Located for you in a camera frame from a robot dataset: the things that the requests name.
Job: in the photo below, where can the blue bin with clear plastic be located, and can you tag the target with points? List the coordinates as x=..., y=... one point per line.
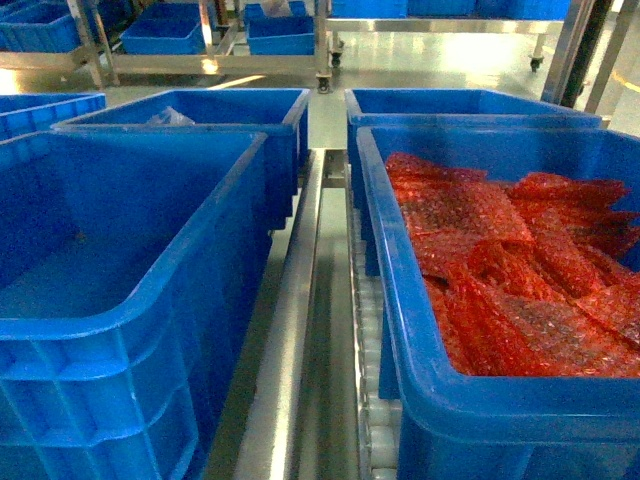
x=280, y=113

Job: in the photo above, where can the stainless steel shelf rack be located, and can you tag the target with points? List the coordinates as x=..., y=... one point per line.
x=304, y=401

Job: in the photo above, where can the blue bin behind red bags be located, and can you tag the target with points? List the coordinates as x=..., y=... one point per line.
x=447, y=108

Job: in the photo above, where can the empty blue plastic bin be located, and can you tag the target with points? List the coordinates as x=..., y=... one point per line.
x=130, y=264

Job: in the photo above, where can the blue bin with red bags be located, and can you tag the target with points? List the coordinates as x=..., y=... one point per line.
x=457, y=426

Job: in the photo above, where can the blue bin far left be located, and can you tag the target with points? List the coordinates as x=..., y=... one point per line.
x=23, y=114

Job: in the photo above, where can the red bubble wrap bags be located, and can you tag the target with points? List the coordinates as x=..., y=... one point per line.
x=525, y=278

